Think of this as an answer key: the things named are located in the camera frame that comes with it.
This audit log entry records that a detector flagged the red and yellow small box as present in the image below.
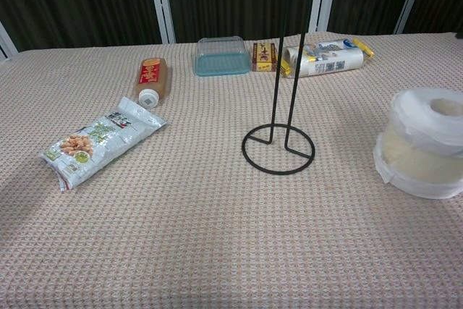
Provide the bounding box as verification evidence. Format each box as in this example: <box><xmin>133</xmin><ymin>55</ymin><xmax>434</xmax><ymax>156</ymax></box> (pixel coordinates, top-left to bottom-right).
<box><xmin>251</xmin><ymin>41</ymin><xmax>279</xmax><ymax>72</ymax></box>

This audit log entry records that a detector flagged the beige woven tablecloth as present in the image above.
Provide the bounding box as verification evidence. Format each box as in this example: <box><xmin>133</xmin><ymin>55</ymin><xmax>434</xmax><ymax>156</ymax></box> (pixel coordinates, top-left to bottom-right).
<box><xmin>0</xmin><ymin>32</ymin><xmax>463</xmax><ymax>309</ymax></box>

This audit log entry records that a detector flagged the amber drink bottle red label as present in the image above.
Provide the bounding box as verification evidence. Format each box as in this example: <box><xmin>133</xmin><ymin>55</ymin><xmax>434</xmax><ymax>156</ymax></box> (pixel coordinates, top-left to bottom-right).
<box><xmin>135</xmin><ymin>56</ymin><xmax>171</xmax><ymax>109</ymax></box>

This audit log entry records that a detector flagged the white peanut snack bag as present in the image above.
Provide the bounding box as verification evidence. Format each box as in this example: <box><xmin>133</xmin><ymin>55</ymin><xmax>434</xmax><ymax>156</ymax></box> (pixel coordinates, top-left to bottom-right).
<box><xmin>38</xmin><ymin>96</ymin><xmax>168</xmax><ymax>192</ymax></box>

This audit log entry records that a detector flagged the teal plastic lidded container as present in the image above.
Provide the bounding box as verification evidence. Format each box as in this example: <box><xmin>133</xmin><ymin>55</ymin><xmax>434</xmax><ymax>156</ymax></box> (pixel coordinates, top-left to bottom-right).
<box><xmin>194</xmin><ymin>35</ymin><xmax>252</xmax><ymax>77</ymax></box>

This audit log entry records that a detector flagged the white trash bag roll pack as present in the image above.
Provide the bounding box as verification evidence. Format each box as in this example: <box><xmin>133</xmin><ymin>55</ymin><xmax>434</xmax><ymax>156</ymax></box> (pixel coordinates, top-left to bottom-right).
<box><xmin>276</xmin><ymin>37</ymin><xmax>375</xmax><ymax>79</ymax></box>

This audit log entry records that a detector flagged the black wire paper-towel holder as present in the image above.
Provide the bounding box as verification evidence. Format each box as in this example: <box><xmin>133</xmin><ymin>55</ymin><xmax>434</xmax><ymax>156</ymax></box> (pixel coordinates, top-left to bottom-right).
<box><xmin>241</xmin><ymin>0</ymin><xmax>316</xmax><ymax>175</ymax></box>

